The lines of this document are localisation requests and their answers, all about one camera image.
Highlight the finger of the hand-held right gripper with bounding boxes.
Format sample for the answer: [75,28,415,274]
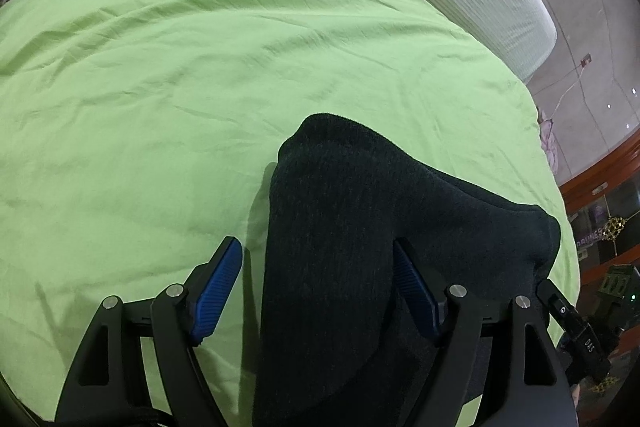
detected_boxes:
[536,279,581,335]

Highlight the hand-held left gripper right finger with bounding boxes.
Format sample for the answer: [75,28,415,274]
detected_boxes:
[392,238,579,427]

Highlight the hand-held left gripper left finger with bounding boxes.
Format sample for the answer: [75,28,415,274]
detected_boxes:
[52,236,244,427]

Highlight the black pants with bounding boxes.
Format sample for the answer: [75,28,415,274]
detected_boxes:
[252,113,561,427]

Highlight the gold lattice ball ornament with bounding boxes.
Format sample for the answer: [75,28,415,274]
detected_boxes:
[602,215,629,241]

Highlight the brown wooden cabinet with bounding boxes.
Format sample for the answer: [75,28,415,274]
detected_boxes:
[559,136,640,290]

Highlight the pink floral cloth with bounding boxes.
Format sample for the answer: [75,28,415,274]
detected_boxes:
[537,104,564,168]

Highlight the green bed sheet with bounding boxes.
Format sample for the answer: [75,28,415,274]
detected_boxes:
[0,0,583,427]

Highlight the white cable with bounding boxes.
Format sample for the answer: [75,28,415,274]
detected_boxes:
[549,64,589,122]

